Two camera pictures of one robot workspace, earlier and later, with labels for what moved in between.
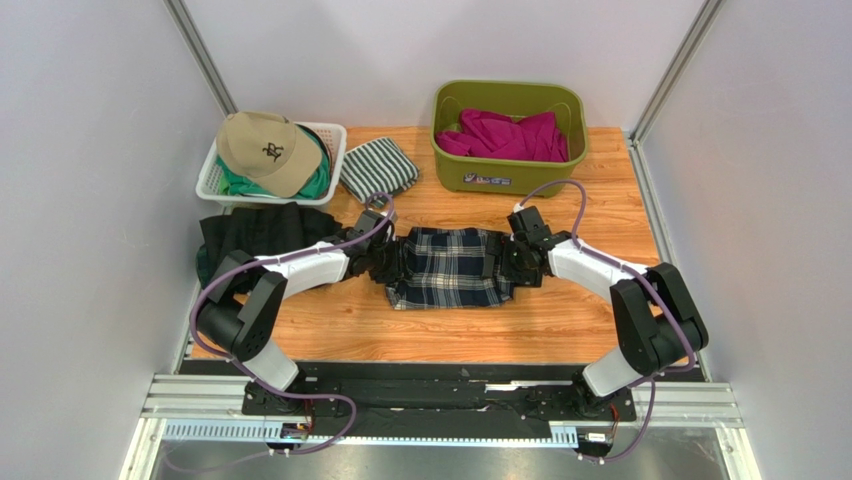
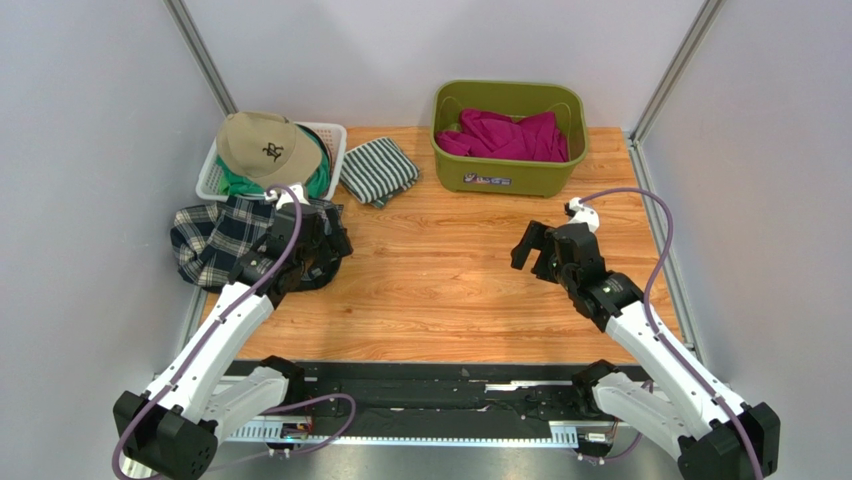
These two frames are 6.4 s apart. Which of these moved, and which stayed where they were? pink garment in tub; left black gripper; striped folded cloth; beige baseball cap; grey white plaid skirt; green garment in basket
Moved: left black gripper; grey white plaid skirt
Stayed: pink garment in tub; striped folded cloth; green garment in basket; beige baseball cap
